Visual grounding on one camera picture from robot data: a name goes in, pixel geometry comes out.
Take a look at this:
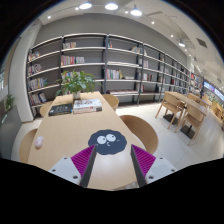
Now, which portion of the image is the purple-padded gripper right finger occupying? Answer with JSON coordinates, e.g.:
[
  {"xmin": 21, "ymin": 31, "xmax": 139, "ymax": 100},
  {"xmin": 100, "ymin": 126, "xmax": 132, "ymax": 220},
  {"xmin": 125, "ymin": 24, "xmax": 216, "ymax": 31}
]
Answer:
[{"xmin": 131, "ymin": 145, "xmax": 177, "ymax": 187}]

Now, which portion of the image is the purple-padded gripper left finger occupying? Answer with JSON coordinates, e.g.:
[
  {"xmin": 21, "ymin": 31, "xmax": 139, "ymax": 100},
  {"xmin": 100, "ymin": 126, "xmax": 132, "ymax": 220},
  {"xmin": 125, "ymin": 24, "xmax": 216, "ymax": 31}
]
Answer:
[{"xmin": 49, "ymin": 145, "xmax": 96, "ymax": 188}]

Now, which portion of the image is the white pink computer mouse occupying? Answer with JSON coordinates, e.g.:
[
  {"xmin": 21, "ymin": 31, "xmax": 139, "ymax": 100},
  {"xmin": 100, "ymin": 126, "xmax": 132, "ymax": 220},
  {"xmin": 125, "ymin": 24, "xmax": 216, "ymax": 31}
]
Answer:
[{"xmin": 35, "ymin": 136, "xmax": 43, "ymax": 149}]

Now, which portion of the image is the wooden chair near right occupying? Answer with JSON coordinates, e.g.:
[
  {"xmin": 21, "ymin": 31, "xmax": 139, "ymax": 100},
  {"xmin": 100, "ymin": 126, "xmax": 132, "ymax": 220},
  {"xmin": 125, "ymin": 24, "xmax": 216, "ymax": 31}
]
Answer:
[{"xmin": 120, "ymin": 115, "xmax": 159, "ymax": 154}]

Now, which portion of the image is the black book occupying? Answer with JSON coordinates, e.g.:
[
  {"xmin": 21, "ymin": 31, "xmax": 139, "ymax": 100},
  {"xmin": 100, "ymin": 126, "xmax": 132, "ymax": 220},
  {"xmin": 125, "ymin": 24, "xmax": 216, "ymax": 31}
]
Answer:
[{"xmin": 48, "ymin": 104, "xmax": 72, "ymax": 116}]

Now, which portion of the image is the white red book stack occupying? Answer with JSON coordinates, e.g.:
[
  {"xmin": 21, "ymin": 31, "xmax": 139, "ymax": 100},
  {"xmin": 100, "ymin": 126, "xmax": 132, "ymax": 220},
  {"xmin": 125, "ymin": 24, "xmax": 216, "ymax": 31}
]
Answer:
[{"xmin": 73, "ymin": 98, "xmax": 102, "ymax": 114}]

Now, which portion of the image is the wooden chair far left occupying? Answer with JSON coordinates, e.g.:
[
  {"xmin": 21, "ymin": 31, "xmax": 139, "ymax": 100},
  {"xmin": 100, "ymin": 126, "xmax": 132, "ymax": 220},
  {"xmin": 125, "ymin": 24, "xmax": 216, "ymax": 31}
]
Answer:
[{"xmin": 40, "ymin": 101, "xmax": 52, "ymax": 116}]

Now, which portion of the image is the wooden chair far right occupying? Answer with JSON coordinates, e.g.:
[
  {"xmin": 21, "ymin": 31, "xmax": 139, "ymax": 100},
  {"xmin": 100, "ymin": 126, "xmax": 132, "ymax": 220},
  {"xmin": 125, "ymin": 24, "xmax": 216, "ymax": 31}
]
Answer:
[{"xmin": 102, "ymin": 94, "xmax": 119, "ymax": 110}]

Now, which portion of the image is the green potted plant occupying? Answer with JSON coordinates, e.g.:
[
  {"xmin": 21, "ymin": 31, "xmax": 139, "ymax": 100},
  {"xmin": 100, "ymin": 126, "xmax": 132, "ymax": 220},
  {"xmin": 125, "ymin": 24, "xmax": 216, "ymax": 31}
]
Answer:
[{"xmin": 56, "ymin": 70, "xmax": 100, "ymax": 100}]

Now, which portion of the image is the large grey bookshelf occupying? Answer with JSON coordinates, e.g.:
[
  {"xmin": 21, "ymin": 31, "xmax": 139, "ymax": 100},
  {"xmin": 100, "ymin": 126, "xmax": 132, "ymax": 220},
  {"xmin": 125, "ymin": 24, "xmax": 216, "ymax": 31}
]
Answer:
[{"xmin": 26, "ymin": 33, "xmax": 190, "ymax": 116}]

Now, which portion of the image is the small plant at left wall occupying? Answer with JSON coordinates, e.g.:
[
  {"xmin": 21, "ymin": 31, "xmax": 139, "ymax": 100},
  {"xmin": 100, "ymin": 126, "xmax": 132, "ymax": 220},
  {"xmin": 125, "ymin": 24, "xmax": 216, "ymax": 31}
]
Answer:
[{"xmin": 5, "ymin": 94, "xmax": 15, "ymax": 111}]

